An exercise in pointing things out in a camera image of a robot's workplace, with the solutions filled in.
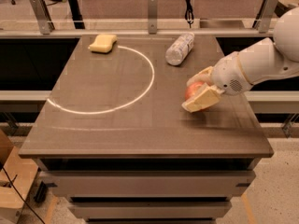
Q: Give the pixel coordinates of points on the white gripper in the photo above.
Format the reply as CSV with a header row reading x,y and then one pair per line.
x,y
229,74

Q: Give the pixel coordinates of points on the red apple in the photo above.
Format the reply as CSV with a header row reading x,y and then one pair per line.
x,y
195,97

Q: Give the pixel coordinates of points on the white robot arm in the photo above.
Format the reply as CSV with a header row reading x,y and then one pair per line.
x,y
269,59

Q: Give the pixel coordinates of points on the yellow sponge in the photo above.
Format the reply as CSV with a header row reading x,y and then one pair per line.
x,y
103,43

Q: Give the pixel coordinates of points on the clear plastic water bottle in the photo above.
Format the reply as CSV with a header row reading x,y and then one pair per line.
x,y
179,50

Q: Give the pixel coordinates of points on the grey drawer cabinet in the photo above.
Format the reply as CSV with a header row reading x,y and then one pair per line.
x,y
115,141

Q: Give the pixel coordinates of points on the cardboard box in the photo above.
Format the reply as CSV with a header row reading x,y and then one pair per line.
x,y
16,177

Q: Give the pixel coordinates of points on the middle metal rail bracket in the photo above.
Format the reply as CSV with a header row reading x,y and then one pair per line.
x,y
152,16

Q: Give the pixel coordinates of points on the metal rail bracket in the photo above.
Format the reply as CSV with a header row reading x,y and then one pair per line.
x,y
152,16
266,15
42,16

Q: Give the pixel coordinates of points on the right metal rail bracket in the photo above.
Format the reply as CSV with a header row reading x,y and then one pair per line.
x,y
266,15

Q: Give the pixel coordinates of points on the left metal rail bracket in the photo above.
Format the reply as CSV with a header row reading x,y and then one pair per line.
x,y
42,16

